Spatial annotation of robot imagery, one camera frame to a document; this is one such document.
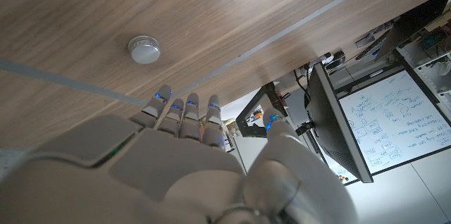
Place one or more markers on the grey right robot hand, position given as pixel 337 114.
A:
pixel 158 174

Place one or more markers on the silver bottle cap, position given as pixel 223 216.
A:
pixel 144 53

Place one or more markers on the black computer monitor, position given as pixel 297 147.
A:
pixel 334 129

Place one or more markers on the black computer mouse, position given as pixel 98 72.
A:
pixel 336 60

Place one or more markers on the white whiteboard with writing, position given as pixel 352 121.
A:
pixel 398 122

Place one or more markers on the dark open laptop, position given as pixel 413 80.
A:
pixel 408 26

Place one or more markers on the white shelf cabinet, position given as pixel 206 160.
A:
pixel 433 62

